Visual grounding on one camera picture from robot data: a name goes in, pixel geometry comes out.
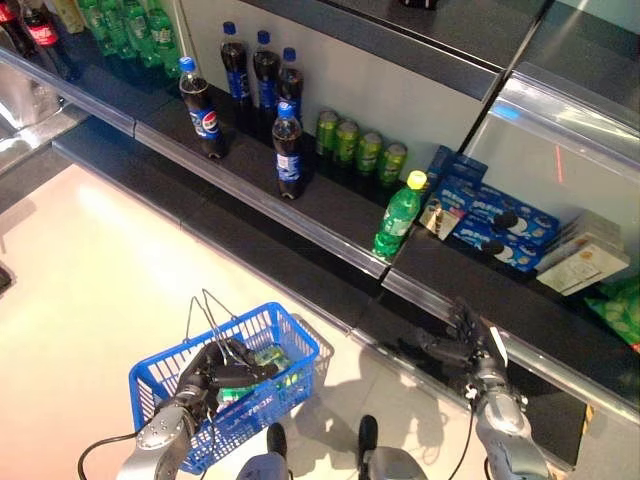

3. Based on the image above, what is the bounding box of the cream carton round logo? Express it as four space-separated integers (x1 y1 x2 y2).
535 234 632 298

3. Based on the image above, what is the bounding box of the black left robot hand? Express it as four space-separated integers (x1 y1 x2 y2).
172 338 279 416

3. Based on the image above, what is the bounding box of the shelf board plain grey edge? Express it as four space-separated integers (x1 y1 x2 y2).
238 0 552 105

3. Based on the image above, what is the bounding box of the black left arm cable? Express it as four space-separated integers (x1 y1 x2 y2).
77 399 221 480

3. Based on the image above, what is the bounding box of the blue white carton box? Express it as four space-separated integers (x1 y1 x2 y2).
427 144 455 182

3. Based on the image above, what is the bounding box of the green snack bag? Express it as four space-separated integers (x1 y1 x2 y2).
583 274 640 347

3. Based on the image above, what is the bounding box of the blue Oreo cookie box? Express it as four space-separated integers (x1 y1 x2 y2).
449 214 545 274

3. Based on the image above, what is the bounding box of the silver robot leg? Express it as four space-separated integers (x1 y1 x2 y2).
236 422 292 480
357 414 430 480

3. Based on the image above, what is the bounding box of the silver right robot leg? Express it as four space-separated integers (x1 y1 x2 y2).
357 414 430 480

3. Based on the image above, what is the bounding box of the small yellow tea bottle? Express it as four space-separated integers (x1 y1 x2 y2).
52 0 87 35

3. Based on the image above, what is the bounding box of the dark stone floor plinth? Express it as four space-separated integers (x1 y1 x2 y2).
0 102 92 177

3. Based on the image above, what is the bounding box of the blue plastic shopping basket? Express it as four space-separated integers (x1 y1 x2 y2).
128 288 335 475

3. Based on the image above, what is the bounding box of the green soda can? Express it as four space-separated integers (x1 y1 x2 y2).
378 142 409 188
355 130 384 177
314 109 340 157
252 344 290 370
333 119 361 168

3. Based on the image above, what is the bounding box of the blue red carton multipack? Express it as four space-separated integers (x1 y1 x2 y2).
467 182 562 247

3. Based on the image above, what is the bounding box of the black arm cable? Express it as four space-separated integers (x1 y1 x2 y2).
447 399 495 480
77 399 221 480

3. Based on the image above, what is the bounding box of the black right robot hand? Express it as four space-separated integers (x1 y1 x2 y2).
417 297 511 375

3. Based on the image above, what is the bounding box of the silver left robot leg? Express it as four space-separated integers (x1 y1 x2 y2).
236 422 292 480

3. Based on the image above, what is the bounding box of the Coca-Cola bottle red cap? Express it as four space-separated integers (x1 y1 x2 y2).
0 0 35 55
23 3 82 82

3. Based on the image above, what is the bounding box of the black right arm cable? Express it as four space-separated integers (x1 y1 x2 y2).
447 399 495 480

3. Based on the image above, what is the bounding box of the black base deck board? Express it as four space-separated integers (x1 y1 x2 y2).
349 294 590 472
179 199 384 335
51 122 201 231

